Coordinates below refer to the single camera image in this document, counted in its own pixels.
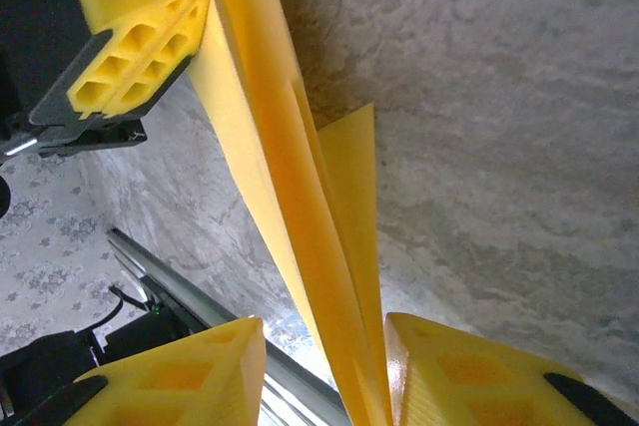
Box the aluminium base frame rail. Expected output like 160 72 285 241
107 227 350 426

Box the yellow paper sheet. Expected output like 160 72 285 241
197 0 395 426

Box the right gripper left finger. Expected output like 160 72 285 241
9 316 269 426

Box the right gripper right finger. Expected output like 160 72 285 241
384 312 639 426

